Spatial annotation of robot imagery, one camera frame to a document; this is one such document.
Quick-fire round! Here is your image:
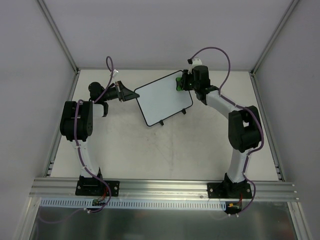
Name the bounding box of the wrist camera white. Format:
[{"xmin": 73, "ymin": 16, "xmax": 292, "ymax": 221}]
[
  {"xmin": 110, "ymin": 69, "xmax": 119, "ymax": 79},
  {"xmin": 187, "ymin": 57, "xmax": 203, "ymax": 74}
]

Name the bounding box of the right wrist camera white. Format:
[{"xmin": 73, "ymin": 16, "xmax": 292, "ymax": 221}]
[{"xmin": 187, "ymin": 57, "xmax": 203, "ymax": 74}]

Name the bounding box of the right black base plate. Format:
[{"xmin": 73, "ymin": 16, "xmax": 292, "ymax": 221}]
[{"xmin": 206, "ymin": 181, "xmax": 253, "ymax": 199}]

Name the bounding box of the right aluminium frame post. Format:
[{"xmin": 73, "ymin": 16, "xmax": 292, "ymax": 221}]
[{"xmin": 250, "ymin": 0, "xmax": 300, "ymax": 75}]

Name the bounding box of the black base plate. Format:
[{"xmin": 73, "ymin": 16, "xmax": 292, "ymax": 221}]
[
  {"xmin": 75, "ymin": 178, "xmax": 120, "ymax": 197},
  {"xmin": 206, "ymin": 181, "xmax": 253, "ymax": 199}
]

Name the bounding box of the aluminium frame post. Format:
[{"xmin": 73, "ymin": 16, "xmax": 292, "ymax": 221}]
[
  {"xmin": 250, "ymin": 0, "xmax": 300, "ymax": 75},
  {"xmin": 35, "ymin": 0, "xmax": 79, "ymax": 74}
]

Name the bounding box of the green whiteboard eraser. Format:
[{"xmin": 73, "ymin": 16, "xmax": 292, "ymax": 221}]
[{"xmin": 175, "ymin": 77, "xmax": 183, "ymax": 91}]

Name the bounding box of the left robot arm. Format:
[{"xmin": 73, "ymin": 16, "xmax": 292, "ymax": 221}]
[{"xmin": 59, "ymin": 81, "xmax": 140, "ymax": 195}]

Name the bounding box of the white slotted cable duct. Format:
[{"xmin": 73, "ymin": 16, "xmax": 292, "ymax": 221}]
[{"xmin": 39, "ymin": 197, "xmax": 227, "ymax": 211}]

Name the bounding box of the aluminium front rail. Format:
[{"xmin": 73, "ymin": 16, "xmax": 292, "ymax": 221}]
[{"xmin": 29, "ymin": 177, "xmax": 300, "ymax": 202}]

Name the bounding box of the small black-framed whiteboard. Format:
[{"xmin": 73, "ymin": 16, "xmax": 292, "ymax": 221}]
[{"xmin": 134, "ymin": 70, "xmax": 193, "ymax": 127}]

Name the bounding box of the left aluminium frame post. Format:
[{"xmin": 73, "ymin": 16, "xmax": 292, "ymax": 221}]
[{"xmin": 35, "ymin": 0, "xmax": 79, "ymax": 74}]

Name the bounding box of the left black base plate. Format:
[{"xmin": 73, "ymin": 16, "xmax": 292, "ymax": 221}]
[{"xmin": 75, "ymin": 178, "xmax": 120, "ymax": 197}]

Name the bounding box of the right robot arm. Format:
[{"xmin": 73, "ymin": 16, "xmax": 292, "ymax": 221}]
[{"xmin": 176, "ymin": 65, "xmax": 264, "ymax": 199}]

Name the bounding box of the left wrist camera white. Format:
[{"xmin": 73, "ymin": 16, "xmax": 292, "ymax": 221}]
[{"xmin": 110, "ymin": 69, "xmax": 119, "ymax": 79}]

